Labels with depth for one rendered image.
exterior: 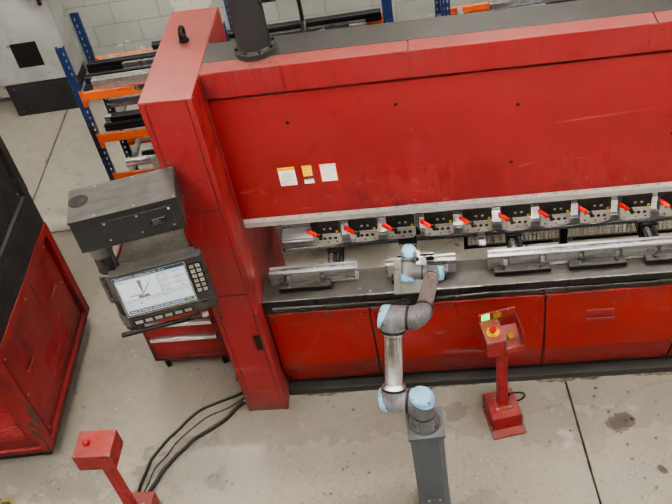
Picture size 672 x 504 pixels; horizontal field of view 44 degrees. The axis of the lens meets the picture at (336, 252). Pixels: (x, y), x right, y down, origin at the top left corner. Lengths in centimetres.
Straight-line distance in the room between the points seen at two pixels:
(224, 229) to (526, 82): 162
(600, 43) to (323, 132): 131
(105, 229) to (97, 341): 232
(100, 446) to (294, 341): 126
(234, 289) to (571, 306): 186
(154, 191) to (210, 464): 197
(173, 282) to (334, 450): 158
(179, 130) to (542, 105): 167
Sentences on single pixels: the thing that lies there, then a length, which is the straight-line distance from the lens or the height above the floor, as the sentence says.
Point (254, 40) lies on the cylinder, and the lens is 386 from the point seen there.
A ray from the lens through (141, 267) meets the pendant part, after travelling 403.
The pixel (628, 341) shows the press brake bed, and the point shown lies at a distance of 509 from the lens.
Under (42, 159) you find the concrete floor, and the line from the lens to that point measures 816.
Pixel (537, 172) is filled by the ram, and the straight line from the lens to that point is 423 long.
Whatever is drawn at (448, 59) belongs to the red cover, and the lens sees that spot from 379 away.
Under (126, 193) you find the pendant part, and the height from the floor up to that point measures 195.
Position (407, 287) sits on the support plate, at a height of 100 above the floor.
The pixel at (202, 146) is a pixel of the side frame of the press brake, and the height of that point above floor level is 204.
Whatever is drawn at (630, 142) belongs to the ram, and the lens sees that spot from 423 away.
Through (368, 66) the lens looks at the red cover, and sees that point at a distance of 379.
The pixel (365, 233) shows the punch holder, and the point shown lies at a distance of 441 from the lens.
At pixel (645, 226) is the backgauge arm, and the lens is 499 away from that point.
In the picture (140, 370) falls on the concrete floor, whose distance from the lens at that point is 580.
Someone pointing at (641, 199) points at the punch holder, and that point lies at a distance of 447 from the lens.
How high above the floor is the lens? 418
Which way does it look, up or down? 43 degrees down
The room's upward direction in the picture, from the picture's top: 11 degrees counter-clockwise
